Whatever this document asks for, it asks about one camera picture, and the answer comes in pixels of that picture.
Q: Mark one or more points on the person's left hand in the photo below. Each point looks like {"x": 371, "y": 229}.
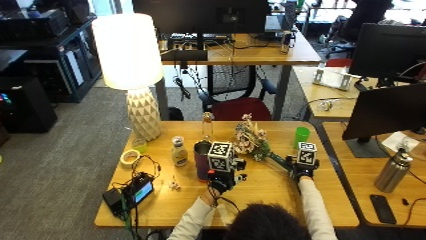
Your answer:
{"x": 222, "y": 181}

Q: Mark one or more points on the person's right hand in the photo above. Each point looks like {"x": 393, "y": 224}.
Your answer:
{"x": 304, "y": 171}

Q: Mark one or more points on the artificial flower bouquet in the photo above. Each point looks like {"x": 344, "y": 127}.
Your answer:
{"x": 251, "y": 136}

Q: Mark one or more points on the white marker cube on right glove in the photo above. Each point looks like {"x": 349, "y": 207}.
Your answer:
{"x": 307, "y": 153}

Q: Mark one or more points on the white marker cube on glove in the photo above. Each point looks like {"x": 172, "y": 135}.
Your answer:
{"x": 307, "y": 153}
{"x": 220, "y": 156}

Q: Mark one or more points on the white marker cube on left glove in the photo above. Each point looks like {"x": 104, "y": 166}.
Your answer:
{"x": 220, "y": 156}

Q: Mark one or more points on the green plastic cup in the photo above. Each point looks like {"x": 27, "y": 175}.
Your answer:
{"x": 301, "y": 136}

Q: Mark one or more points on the purple metal tumbler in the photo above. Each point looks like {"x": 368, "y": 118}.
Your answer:
{"x": 202, "y": 161}

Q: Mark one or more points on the clear glass bottle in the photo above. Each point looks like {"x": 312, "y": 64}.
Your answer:
{"x": 208, "y": 128}

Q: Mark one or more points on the salad dressing bottle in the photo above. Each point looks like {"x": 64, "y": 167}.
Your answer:
{"x": 180, "y": 153}

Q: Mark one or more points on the small white figurine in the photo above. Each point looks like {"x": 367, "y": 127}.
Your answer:
{"x": 175, "y": 186}

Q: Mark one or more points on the red office chair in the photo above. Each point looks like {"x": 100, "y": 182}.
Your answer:
{"x": 242, "y": 108}

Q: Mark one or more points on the the person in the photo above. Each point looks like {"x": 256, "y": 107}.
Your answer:
{"x": 267, "y": 223}

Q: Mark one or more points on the clear safety glasses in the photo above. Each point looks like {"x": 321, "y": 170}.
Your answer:
{"x": 329, "y": 104}

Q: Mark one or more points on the stainless steel water bottle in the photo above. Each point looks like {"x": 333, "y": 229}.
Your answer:
{"x": 393, "y": 171}

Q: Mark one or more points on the small pale green glass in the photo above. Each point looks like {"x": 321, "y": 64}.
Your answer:
{"x": 139, "y": 145}

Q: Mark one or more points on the small device with lit screen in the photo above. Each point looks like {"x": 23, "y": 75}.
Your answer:
{"x": 142, "y": 190}

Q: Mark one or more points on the white paper sheet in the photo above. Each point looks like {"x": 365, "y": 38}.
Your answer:
{"x": 397, "y": 141}

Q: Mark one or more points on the black smartphone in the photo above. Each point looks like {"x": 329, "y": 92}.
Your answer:
{"x": 383, "y": 209}

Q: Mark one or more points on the roll of white tape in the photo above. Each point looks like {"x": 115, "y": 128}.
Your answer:
{"x": 128, "y": 158}

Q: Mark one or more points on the large black monitor with stand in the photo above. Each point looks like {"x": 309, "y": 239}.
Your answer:
{"x": 387, "y": 110}

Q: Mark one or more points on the white laptop stand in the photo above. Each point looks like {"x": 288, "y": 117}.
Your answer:
{"x": 333, "y": 77}

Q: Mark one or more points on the small black clip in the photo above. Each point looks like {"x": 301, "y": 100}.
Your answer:
{"x": 405, "y": 201}

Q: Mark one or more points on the black power box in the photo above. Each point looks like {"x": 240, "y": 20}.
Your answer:
{"x": 114, "y": 201}

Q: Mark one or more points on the wooden desk with grey legs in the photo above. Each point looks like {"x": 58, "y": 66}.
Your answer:
{"x": 267, "y": 50}

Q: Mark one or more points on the white table lamp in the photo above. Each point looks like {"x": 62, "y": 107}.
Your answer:
{"x": 128, "y": 53}

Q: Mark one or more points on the wide black monitor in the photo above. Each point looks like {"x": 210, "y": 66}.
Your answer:
{"x": 200, "y": 15}

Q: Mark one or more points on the black computer tower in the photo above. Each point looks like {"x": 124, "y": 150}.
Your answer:
{"x": 25, "y": 105}

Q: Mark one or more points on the black shelf unit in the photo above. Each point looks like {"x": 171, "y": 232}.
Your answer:
{"x": 54, "y": 56}

